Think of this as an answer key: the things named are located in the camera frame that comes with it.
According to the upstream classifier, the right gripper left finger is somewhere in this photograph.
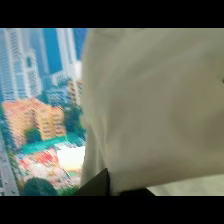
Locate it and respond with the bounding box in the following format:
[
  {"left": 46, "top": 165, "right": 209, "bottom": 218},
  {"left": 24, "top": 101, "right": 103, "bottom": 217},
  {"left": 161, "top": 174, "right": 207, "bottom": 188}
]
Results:
[{"left": 74, "top": 167, "right": 112, "bottom": 197}]

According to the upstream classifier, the white shirt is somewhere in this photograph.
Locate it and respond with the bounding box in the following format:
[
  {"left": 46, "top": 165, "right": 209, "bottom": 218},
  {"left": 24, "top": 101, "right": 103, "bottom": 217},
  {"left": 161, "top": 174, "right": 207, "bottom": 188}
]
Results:
[{"left": 79, "top": 27, "right": 224, "bottom": 197}]

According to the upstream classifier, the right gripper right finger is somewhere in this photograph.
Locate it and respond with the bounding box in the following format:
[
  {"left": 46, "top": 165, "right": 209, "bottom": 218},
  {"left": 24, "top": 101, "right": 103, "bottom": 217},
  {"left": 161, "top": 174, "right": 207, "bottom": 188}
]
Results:
[{"left": 119, "top": 188, "right": 156, "bottom": 197}]

